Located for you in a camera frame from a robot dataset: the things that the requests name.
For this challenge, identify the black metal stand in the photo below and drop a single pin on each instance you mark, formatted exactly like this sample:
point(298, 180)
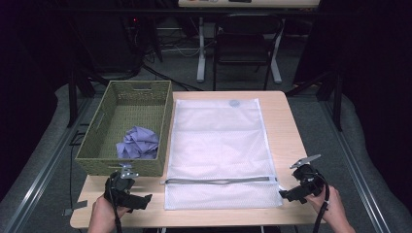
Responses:
point(337, 100)
point(72, 97)

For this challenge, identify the person's right hand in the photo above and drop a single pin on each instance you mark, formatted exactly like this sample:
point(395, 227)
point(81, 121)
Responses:
point(328, 207)

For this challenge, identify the white desk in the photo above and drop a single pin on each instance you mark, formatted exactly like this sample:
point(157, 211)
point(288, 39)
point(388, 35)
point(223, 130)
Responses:
point(247, 3)

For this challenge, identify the purple cloth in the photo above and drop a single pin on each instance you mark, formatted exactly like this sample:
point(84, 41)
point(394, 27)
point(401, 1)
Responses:
point(139, 144)

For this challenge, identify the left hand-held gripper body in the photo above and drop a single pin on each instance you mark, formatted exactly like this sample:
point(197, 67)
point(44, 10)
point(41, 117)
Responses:
point(121, 186)

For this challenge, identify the clear plastic zip bag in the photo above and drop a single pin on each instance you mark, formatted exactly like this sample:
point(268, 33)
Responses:
point(220, 139)

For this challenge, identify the black folding chair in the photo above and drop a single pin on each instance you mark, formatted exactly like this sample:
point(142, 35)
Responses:
point(246, 45)

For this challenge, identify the person's left hand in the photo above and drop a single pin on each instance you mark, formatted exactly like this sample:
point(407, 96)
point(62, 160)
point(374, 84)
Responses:
point(105, 215)

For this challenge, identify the grey tape strip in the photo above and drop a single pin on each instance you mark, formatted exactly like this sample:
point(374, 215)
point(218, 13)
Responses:
point(76, 207)

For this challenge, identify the aluminium floor rail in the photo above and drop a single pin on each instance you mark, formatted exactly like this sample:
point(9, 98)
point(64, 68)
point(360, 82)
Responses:
point(354, 168)
point(42, 171)

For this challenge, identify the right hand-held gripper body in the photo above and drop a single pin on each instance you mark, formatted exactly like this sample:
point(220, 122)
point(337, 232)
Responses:
point(307, 179)

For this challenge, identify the green woven basket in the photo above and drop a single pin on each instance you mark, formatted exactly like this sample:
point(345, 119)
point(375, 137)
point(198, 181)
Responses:
point(136, 115)

